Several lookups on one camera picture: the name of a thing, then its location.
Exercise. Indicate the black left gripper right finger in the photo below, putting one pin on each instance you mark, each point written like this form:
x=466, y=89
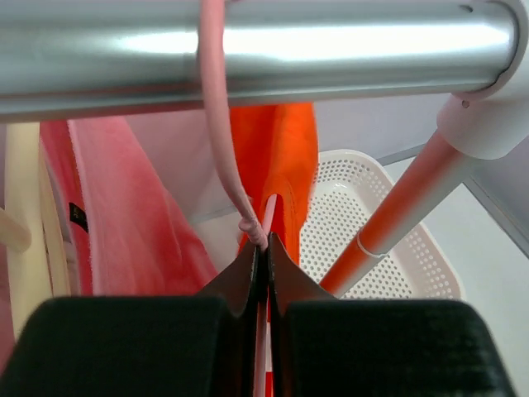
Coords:
x=324, y=346

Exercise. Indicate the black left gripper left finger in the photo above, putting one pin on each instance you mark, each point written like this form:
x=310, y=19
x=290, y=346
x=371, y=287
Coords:
x=196, y=345

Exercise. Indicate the pink wire hanger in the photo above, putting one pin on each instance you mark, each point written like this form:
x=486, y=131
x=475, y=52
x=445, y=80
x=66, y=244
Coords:
x=219, y=136

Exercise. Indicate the pink t shirt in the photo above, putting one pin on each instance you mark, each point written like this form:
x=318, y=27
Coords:
x=129, y=234

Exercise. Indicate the white t shirt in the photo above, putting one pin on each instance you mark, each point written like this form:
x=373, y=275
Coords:
x=54, y=243

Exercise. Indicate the orange t shirt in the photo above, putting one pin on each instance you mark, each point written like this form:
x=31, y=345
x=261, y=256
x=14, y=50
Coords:
x=276, y=148

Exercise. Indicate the cream wooden hanger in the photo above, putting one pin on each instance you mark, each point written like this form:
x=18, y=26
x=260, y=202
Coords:
x=21, y=224

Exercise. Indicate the silver clothes rack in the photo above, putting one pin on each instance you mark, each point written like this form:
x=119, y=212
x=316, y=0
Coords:
x=80, y=59

